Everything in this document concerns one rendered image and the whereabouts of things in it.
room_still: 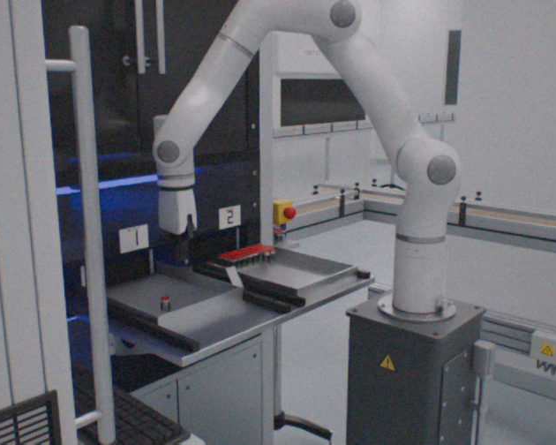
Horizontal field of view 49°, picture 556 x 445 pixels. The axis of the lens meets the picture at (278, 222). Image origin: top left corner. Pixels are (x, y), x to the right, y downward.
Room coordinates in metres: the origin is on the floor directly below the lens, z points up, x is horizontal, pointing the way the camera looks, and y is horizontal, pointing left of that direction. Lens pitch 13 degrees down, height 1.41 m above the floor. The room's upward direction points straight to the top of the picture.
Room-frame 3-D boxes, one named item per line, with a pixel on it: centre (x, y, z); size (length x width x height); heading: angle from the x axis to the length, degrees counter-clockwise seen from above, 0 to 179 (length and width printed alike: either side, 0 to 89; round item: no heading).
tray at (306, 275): (1.62, -0.01, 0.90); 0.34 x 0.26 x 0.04; 48
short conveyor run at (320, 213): (2.27, -0.09, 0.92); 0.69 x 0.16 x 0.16; 138
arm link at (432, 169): (1.39, -0.35, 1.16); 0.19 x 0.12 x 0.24; 5
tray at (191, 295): (1.44, 0.30, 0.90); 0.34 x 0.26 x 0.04; 48
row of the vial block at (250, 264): (1.70, 0.07, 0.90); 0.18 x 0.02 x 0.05; 138
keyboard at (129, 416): (1.03, 0.34, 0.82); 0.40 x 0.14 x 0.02; 47
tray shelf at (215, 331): (1.52, 0.14, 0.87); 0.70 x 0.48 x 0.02; 138
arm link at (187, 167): (1.37, 0.23, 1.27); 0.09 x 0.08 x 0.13; 3
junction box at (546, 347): (1.97, -0.96, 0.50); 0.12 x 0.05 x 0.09; 48
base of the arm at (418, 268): (1.42, -0.34, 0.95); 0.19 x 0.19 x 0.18
